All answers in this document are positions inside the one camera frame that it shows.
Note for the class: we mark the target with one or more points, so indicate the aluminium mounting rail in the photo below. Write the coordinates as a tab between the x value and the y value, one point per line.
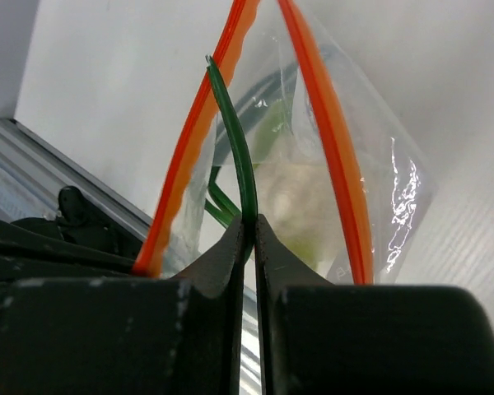
37	160

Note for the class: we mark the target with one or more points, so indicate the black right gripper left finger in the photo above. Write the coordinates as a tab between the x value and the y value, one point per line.
126	335

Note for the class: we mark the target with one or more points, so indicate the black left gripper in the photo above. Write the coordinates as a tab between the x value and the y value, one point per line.
81	241

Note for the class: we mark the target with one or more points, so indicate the white cauliflower with green leaves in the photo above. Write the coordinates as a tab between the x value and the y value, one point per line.
295	193

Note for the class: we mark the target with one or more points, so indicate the clear orange-zipper zip bag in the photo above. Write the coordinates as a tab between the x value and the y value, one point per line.
319	154

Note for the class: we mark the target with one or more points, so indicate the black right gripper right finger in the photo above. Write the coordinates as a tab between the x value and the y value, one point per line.
320	338

